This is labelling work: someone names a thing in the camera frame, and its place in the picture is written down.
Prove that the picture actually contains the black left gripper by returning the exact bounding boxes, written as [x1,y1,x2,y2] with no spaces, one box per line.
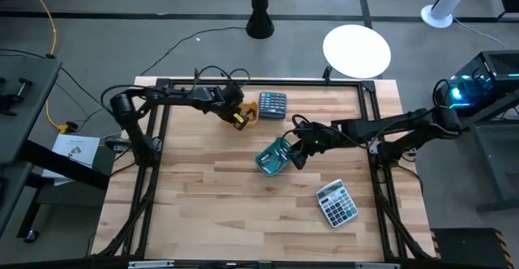
[202,83,251,131]

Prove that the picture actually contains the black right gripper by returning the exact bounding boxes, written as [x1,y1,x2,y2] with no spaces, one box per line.
[282,121,340,171]

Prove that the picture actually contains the yellow plastic bin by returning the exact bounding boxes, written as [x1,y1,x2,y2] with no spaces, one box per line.
[237,100,260,127]

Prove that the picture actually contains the green plastic bin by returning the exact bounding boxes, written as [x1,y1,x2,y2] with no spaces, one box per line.
[254,136,296,177]

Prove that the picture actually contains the dark blue calculator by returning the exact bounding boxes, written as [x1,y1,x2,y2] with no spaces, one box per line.
[258,91,288,120]

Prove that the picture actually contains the silver calculator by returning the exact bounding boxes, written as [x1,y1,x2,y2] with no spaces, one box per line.
[315,178,360,229]

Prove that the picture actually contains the black pole with base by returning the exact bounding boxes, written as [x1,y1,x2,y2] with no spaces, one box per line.
[246,0,276,40]

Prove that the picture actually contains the white round stool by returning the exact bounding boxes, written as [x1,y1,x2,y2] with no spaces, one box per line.
[322,23,392,79]

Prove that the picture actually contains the black power adapter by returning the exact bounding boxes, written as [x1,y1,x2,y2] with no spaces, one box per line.
[104,137,133,152]

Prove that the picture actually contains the white paper sheet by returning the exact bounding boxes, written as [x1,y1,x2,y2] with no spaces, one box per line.
[41,133,101,187]

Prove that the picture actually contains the black support beam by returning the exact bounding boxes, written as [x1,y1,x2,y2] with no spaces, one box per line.
[18,139,111,191]

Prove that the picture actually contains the black yellow striped box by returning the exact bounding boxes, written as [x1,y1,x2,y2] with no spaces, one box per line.
[430,227,514,269]

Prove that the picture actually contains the grey computer stand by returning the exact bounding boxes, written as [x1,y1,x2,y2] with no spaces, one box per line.
[465,94,519,213]

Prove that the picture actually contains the black computer tower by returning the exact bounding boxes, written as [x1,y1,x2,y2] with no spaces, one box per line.
[433,49,519,110]

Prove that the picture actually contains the white tower fan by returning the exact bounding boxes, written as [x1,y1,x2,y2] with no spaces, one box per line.
[420,0,482,29]

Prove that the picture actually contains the grey side table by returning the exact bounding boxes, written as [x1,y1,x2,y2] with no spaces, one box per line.
[0,56,62,233]

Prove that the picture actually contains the black clamp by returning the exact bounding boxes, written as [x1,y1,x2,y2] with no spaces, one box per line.
[0,77,33,117]

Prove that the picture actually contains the black caster wheel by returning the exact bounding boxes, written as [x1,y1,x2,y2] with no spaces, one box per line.
[23,228,41,244]

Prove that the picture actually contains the black looped gripper cable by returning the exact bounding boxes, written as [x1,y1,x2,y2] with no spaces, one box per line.
[281,113,313,140]

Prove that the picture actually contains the thin looped arm cable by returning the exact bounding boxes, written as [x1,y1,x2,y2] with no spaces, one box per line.
[193,65,251,90]

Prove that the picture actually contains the black floor cable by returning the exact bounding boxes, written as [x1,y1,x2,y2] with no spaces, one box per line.
[137,26,247,79]

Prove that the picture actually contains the yellow floor cable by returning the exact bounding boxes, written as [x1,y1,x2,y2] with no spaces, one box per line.
[22,0,69,135]

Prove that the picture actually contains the white fan cable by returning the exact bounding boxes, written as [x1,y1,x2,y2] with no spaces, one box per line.
[452,16,508,49]

